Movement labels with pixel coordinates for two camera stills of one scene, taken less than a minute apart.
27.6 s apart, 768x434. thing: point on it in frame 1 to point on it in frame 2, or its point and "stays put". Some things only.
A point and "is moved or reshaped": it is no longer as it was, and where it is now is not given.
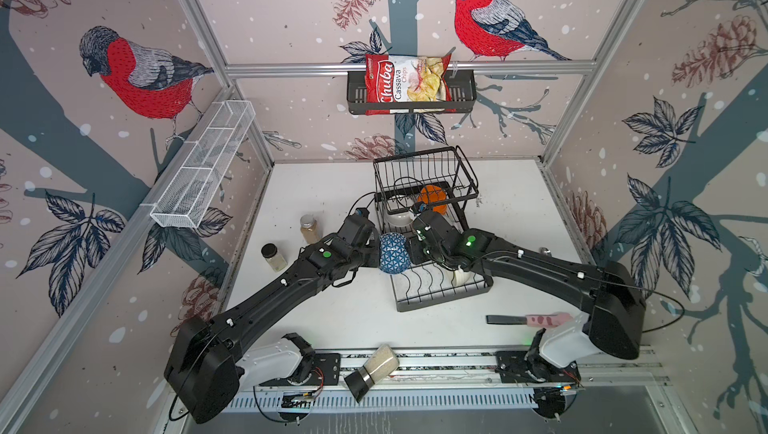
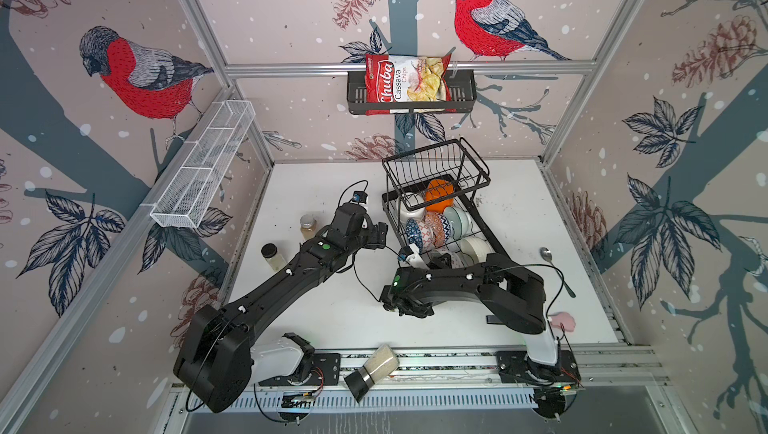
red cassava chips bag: (405, 78) stays put
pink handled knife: (554, 319) stays put
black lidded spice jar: (270, 252) stays put
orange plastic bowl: (431, 194) is moved or reshaped
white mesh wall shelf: (200, 163) stays put
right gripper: (413, 252) to (429, 274)
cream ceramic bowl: (460, 277) is moved or reshaped
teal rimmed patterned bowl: (393, 253) is moved or reshaped
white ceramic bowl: (399, 219) is moved or reshaped
